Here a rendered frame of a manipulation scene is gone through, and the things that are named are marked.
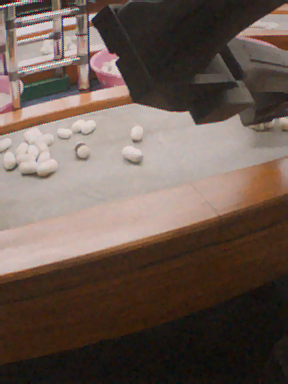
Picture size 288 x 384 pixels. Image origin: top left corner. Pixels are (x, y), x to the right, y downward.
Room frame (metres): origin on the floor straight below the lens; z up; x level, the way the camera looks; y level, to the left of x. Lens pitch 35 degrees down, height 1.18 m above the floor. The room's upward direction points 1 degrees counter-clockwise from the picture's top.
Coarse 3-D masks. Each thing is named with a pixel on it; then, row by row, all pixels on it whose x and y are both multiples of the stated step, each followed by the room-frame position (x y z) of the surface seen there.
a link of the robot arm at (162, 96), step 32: (160, 0) 0.31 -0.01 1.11; (192, 0) 0.29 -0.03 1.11; (224, 0) 0.28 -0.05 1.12; (256, 0) 0.28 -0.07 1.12; (128, 32) 0.32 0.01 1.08; (160, 32) 0.30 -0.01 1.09; (192, 32) 0.29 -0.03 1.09; (224, 32) 0.30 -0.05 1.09; (128, 64) 0.31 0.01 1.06; (160, 64) 0.30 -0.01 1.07; (192, 64) 0.31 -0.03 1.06; (224, 64) 0.38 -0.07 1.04; (160, 96) 0.31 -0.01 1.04; (192, 96) 0.35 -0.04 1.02
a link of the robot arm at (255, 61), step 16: (224, 48) 0.42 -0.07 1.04; (240, 48) 0.44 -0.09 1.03; (256, 48) 0.48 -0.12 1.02; (272, 48) 0.53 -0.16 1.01; (240, 64) 0.40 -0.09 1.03; (256, 64) 0.45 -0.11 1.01; (272, 64) 0.49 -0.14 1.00; (240, 80) 0.40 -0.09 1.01; (256, 80) 0.46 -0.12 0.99; (272, 80) 0.49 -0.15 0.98; (208, 96) 0.35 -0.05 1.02; (224, 96) 0.35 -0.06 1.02; (240, 96) 0.37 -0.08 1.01; (192, 112) 0.36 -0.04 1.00; (208, 112) 0.35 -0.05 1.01; (224, 112) 0.37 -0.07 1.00; (240, 112) 0.40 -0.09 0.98
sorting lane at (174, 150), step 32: (64, 128) 0.84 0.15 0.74; (96, 128) 0.83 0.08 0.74; (128, 128) 0.82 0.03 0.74; (160, 128) 0.82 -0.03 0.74; (192, 128) 0.82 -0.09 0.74; (224, 128) 0.82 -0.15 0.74; (0, 160) 0.73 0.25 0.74; (64, 160) 0.72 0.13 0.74; (96, 160) 0.72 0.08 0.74; (128, 160) 0.71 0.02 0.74; (160, 160) 0.71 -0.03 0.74; (192, 160) 0.71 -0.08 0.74; (224, 160) 0.71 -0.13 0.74; (256, 160) 0.71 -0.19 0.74; (0, 192) 0.63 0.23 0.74; (32, 192) 0.63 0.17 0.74; (64, 192) 0.63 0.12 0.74; (96, 192) 0.63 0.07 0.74; (128, 192) 0.62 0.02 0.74; (0, 224) 0.55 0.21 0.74
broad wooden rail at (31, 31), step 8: (280, 8) 1.94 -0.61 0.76; (40, 24) 1.63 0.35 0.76; (48, 24) 1.61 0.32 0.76; (64, 24) 1.59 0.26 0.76; (72, 24) 1.58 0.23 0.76; (16, 32) 1.56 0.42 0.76; (24, 32) 1.54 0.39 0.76; (32, 32) 1.53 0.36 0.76; (40, 32) 1.54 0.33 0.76; (48, 32) 1.55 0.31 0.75
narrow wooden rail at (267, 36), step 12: (240, 36) 1.41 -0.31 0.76; (252, 36) 1.43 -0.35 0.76; (264, 36) 1.45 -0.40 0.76; (276, 36) 1.47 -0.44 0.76; (96, 48) 1.26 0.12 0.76; (36, 60) 1.20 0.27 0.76; (48, 60) 1.19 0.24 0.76; (48, 72) 1.19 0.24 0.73; (72, 72) 1.21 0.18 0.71; (72, 84) 1.21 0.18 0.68
